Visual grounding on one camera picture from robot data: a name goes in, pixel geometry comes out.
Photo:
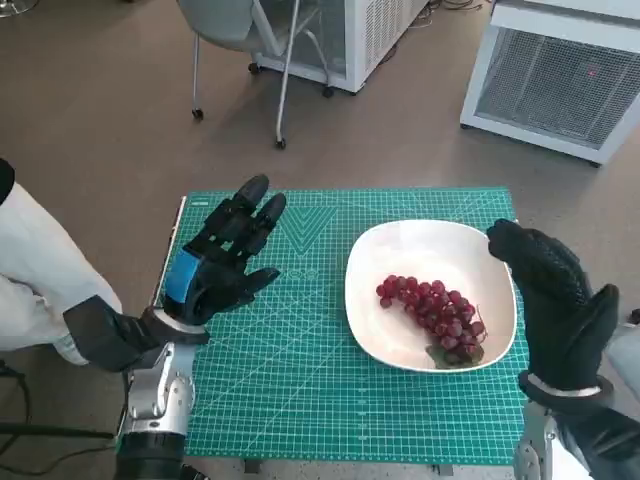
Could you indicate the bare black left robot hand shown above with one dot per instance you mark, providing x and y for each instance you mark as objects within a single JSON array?
[{"x": 220, "y": 250}]

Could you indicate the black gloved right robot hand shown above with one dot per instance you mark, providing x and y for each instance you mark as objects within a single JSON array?
[{"x": 555, "y": 300}]

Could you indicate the red toy grape bunch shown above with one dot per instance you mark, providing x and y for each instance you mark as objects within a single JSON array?
[{"x": 440, "y": 312}]

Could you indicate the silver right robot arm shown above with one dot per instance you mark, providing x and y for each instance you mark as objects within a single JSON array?
[{"x": 590, "y": 435}]

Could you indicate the white square plate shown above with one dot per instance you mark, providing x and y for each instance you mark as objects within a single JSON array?
[{"x": 425, "y": 250}]

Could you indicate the green cutting mat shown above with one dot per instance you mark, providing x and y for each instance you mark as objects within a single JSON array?
[{"x": 300, "y": 390}]

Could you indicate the person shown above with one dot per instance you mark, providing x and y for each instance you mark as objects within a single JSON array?
[{"x": 45, "y": 270}]

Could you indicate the white mesh cabinet red light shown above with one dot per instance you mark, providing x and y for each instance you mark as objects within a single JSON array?
[{"x": 550, "y": 85}]

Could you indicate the grey chair with wheels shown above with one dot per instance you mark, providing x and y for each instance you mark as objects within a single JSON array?
[{"x": 220, "y": 22}]

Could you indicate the white mesh cabinet on casters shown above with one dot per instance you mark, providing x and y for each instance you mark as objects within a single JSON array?
[{"x": 370, "y": 40}]

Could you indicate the silver stool base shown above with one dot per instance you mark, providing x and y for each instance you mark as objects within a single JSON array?
[{"x": 15, "y": 6}]

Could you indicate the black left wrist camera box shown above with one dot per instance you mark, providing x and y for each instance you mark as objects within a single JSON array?
[{"x": 105, "y": 335}]

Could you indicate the black table bracket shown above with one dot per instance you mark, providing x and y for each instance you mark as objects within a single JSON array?
[
  {"x": 252, "y": 466},
  {"x": 444, "y": 470}
]

